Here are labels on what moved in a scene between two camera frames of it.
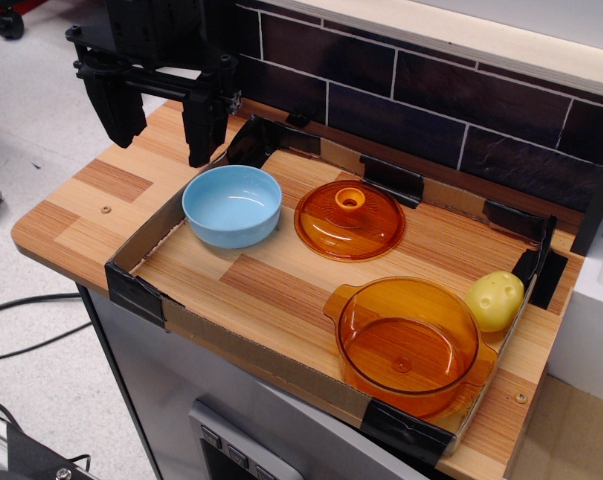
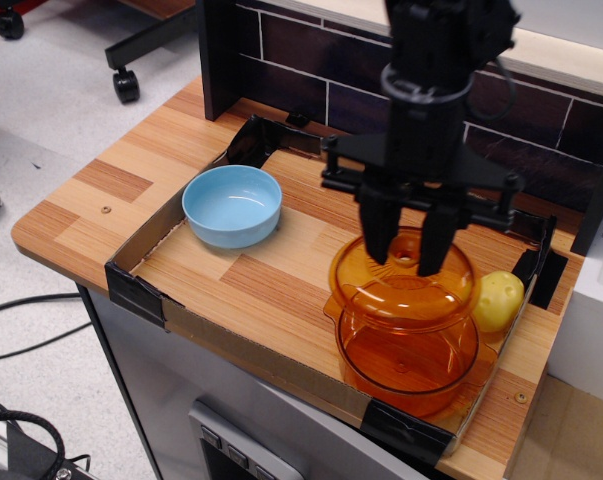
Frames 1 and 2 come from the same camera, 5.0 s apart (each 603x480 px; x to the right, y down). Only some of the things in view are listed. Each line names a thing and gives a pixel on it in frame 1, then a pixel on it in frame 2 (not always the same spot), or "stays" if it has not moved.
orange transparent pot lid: x=349 y=220 to x=393 y=295
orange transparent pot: x=408 y=345 stays
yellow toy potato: x=493 y=299 stays
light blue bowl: x=233 y=206 stays
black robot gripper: x=160 y=45 to x=423 y=148
